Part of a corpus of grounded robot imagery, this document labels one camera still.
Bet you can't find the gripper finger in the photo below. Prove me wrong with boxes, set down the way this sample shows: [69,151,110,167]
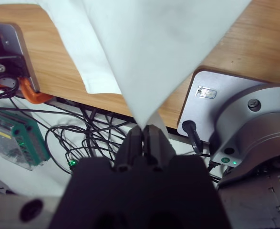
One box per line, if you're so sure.
[115,126,145,173]
[143,124,176,171]

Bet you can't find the white t-shirt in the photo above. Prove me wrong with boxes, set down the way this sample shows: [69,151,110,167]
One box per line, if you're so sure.
[34,0,252,141]

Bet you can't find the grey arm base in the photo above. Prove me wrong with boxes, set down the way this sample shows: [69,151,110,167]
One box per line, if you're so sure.
[176,70,280,189]

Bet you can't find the small green-lit module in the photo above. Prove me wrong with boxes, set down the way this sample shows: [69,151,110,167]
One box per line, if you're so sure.
[65,152,80,171]

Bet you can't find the orange clamp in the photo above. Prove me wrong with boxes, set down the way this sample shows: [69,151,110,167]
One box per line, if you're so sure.
[0,77,51,105]

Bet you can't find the green electronics box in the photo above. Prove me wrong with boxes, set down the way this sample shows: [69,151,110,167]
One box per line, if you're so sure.
[0,109,51,171]

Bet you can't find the black base cable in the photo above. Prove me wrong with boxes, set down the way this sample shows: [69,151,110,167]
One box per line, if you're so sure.
[182,120,211,157]

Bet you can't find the black cable tangle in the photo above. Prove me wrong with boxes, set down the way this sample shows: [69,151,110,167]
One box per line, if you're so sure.
[0,81,140,174]

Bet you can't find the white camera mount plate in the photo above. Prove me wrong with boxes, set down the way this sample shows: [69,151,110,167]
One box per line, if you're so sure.
[0,23,41,94]

